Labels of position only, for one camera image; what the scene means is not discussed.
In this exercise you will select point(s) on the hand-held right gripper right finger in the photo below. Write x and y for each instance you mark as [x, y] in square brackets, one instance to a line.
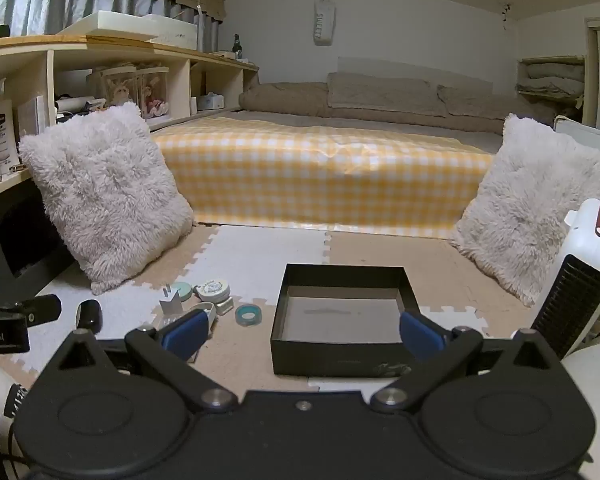
[420, 336]

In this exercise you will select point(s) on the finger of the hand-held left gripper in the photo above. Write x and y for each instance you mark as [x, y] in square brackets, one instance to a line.
[42, 309]

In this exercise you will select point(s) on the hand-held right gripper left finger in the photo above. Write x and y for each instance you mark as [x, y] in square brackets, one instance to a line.
[186, 334]

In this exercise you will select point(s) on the clear plastic case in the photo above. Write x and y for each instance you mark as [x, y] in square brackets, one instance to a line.
[166, 322]

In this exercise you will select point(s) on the white plug adapter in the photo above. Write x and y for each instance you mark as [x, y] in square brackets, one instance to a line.
[170, 306]

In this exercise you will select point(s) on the mint green tape measure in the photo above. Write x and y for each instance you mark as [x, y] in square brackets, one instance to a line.
[184, 290]

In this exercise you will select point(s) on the small white cube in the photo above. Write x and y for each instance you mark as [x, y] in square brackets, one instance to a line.
[225, 306]

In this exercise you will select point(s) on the black oval case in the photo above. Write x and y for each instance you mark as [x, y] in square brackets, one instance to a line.
[90, 317]

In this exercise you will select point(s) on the yellow rimmed round tape measure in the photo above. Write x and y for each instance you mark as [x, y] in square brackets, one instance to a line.
[211, 287]

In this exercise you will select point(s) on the teal tape roll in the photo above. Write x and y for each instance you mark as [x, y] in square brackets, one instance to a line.
[239, 315]

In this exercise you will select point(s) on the black cardboard box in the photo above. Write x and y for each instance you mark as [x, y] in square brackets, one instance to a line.
[330, 357]

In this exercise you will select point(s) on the dark cabinet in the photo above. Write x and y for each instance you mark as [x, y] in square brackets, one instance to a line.
[25, 240]

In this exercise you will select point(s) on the white printed cloth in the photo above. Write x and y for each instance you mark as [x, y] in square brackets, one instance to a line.
[0, 410]

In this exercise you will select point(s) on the foam puzzle floor mat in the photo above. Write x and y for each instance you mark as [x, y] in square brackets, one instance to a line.
[260, 255]

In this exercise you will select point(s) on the fluffy white pillow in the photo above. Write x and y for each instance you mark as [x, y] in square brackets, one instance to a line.
[530, 210]
[105, 195]

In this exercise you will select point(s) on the white lotion bottle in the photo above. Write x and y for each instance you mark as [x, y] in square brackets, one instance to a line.
[4, 135]

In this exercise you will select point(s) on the white fan heater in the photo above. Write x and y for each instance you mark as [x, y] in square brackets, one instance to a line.
[580, 245]

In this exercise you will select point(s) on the yellow checkered blanket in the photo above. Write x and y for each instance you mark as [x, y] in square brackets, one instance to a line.
[320, 180]

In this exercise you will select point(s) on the white paper roll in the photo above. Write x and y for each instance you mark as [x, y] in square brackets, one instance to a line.
[75, 104]

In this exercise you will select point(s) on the wooden shelf unit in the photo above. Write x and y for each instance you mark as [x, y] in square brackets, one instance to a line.
[40, 60]

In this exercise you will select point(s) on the tissue box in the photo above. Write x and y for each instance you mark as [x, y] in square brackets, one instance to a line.
[211, 101]

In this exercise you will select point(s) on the clear doll display box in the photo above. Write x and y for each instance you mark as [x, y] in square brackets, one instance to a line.
[154, 92]
[119, 87]

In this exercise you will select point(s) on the beige quilted pillow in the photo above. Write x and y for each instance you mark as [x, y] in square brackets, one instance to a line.
[490, 102]
[380, 92]

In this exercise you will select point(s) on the beige rolled comforter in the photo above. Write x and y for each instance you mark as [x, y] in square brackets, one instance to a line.
[280, 97]

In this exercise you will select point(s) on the white cabinet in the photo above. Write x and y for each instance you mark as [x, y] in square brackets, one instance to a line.
[590, 135]

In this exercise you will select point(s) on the white headboard panel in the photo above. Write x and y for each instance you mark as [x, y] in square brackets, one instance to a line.
[430, 70]

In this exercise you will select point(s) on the grey curtain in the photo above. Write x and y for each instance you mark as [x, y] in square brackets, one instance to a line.
[40, 5]

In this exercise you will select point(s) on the flat white box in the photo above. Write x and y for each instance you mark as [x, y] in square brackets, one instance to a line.
[105, 25]

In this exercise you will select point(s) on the green glass bottle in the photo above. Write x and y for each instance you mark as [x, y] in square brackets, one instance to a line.
[237, 47]

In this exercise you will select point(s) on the folded beige blankets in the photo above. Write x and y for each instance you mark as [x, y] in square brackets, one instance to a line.
[555, 77]

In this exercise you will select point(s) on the white printed box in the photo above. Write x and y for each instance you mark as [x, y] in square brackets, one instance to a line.
[180, 32]

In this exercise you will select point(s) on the white hanging tag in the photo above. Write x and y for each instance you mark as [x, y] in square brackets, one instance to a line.
[324, 20]

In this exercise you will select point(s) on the dark wall ornament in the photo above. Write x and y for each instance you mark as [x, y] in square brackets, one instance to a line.
[505, 11]

